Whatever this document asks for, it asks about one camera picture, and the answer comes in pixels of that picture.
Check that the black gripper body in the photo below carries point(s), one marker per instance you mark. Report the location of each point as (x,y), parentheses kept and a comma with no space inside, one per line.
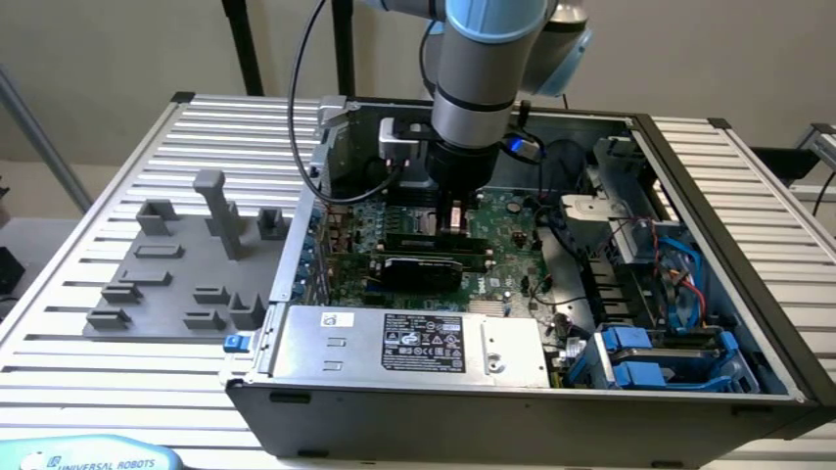
(460,166)

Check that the silver blue Universal Robots arm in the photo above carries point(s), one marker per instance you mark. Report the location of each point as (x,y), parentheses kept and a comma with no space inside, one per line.
(480,73)

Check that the CPU socket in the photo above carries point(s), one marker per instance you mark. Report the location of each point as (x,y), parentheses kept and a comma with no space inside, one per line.
(421,220)

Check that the green motherboard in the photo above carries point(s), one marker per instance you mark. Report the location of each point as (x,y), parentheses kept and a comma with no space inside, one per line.
(505,254)

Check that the black plug with blue light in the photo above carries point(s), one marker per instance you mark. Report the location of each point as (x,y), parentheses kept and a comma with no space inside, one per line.
(525,147)

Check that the black graphics card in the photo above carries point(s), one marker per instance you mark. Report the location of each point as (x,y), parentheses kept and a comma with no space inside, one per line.
(421,274)

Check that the silver power supply unit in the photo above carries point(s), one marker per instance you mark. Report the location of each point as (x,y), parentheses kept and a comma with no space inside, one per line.
(365,343)

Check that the black stand pole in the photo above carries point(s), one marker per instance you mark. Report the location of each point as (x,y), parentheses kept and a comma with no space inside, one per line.
(344,49)
(244,46)

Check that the blue case latch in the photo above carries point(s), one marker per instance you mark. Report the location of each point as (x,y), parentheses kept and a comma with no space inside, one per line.
(236,343)

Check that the blue disk bay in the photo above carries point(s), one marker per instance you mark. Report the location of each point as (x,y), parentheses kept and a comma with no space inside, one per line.
(653,362)

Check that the black open PC case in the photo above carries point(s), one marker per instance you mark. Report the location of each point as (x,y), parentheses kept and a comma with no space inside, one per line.
(496,421)

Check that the grey parts rack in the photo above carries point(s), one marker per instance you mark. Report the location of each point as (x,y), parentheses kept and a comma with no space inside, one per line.
(176,289)

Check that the black box beside table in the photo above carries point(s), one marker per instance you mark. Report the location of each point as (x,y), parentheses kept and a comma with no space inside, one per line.
(9,271)

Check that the blue Universal Robots base cap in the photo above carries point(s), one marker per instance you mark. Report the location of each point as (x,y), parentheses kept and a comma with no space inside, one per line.
(84,453)

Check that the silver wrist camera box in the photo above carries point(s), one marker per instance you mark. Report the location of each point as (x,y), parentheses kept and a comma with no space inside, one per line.
(398,142)

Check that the aluminium frame beside table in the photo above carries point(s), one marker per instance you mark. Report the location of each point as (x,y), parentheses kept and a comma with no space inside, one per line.
(806,161)

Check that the grey metal frame pole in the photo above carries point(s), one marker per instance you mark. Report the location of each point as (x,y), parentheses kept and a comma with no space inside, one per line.
(38,137)

